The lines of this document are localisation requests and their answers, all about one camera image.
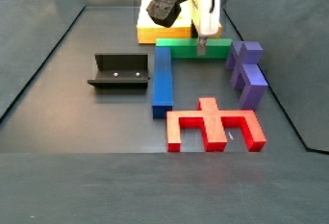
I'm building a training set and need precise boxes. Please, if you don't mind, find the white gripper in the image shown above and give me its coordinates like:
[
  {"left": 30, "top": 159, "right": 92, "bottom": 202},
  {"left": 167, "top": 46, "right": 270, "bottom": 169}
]
[{"left": 188, "top": 0, "right": 219, "bottom": 56}]

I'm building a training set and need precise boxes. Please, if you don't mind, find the green long block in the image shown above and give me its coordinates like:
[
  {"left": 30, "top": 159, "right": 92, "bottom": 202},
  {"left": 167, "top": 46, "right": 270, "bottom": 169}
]
[{"left": 155, "top": 38, "right": 232, "bottom": 59}]

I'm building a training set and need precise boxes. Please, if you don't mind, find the yellow slotted board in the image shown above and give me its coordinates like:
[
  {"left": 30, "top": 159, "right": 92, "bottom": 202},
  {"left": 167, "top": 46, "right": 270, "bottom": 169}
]
[{"left": 136, "top": 0, "right": 223, "bottom": 45}]

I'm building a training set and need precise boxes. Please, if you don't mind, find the purple cross-shaped block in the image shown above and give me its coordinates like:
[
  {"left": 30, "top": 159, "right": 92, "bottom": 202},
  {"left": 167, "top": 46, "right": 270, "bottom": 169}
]
[{"left": 226, "top": 41, "right": 267, "bottom": 110}]

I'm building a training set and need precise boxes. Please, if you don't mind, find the blue long block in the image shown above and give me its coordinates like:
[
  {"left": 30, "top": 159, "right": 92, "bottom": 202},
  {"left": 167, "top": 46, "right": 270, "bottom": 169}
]
[{"left": 151, "top": 47, "right": 173, "bottom": 119}]

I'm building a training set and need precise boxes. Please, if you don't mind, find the red comb-shaped block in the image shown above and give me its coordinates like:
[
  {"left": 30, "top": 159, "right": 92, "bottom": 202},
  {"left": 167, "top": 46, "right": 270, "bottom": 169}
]
[{"left": 167, "top": 97, "right": 266, "bottom": 152}]

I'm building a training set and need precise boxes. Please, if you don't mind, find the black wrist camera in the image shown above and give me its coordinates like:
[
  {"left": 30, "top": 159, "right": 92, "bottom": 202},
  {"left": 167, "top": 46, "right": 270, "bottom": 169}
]
[{"left": 147, "top": 0, "right": 180, "bottom": 28}]

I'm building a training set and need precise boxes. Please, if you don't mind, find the black angle bracket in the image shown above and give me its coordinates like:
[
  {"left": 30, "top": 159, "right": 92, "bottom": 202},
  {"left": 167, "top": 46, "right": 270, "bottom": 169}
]
[{"left": 87, "top": 53, "right": 148, "bottom": 88}]

